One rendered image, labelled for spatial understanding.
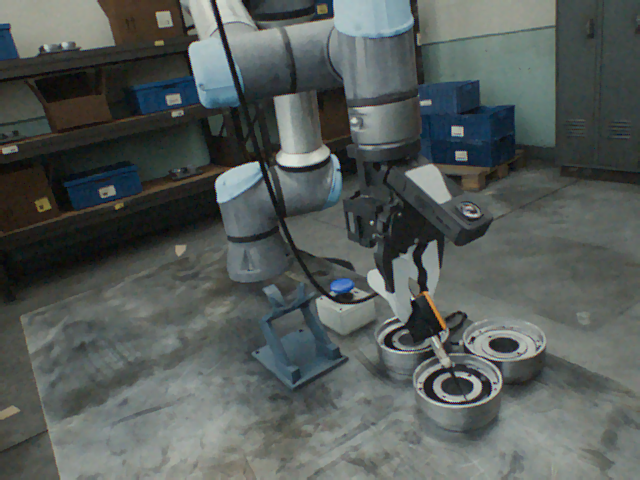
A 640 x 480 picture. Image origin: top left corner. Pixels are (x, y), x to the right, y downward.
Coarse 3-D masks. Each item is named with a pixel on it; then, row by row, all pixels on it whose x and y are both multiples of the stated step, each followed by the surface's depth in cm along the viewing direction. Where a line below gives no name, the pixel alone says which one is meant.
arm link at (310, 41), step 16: (288, 32) 56; (304, 32) 56; (320, 32) 56; (304, 48) 55; (320, 48) 56; (304, 64) 56; (320, 64) 56; (304, 80) 57; (320, 80) 58; (336, 80) 59
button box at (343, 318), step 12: (324, 300) 85; (372, 300) 83; (324, 312) 84; (336, 312) 81; (348, 312) 81; (360, 312) 82; (372, 312) 84; (324, 324) 86; (336, 324) 82; (348, 324) 82; (360, 324) 83
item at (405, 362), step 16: (400, 320) 77; (384, 336) 74; (400, 336) 74; (448, 336) 70; (384, 352) 70; (400, 352) 68; (416, 352) 67; (432, 352) 68; (448, 352) 70; (400, 368) 70; (416, 368) 68
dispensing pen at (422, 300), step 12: (420, 300) 58; (420, 312) 58; (432, 312) 58; (408, 324) 60; (420, 324) 58; (432, 324) 58; (420, 336) 59; (432, 336) 57; (444, 348) 59; (444, 360) 58; (456, 384) 58
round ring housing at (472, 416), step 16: (432, 368) 65; (480, 368) 64; (496, 368) 61; (416, 384) 63; (448, 384) 64; (464, 384) 63; (480, 384) 61; (496, 384) 60; (416, 400) 61; (432, 400) 58; (448, 400) 59; (464, 400) 59; (496, 400) 58; (432, 416) 59; (448, 416) 57; (464, 416) 57; (480, 416) 57
